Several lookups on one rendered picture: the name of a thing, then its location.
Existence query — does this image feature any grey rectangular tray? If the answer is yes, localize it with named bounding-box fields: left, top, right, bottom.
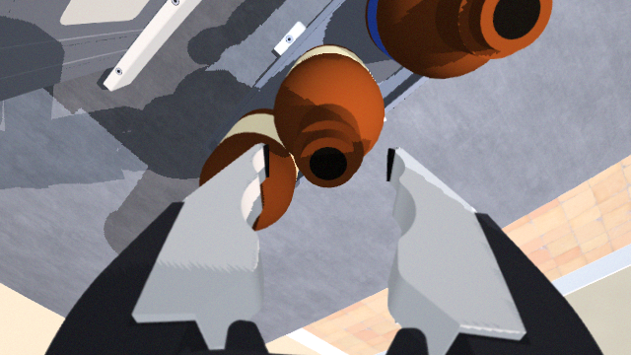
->
left=202, top=0, right=430, bottom=155

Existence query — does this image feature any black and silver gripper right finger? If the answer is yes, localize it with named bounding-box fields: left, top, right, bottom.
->
left=386, top=147, right=603, bottom=355

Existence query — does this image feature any brown bottle with blue base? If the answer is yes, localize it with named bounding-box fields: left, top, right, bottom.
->
left=365, top=0, right=552, bottom=79

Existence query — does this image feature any brown glass bottle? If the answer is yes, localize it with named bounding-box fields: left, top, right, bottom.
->
left=273, top=44, right=385, bottom=188
left=199, top=108, right=299, bottom=231

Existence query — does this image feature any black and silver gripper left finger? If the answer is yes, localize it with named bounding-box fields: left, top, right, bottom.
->
left=44, top=143, right=269, bottom=355

